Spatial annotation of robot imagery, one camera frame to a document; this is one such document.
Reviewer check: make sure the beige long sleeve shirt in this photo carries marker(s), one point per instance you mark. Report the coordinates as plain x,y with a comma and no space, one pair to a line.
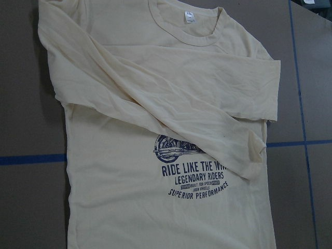
166,109

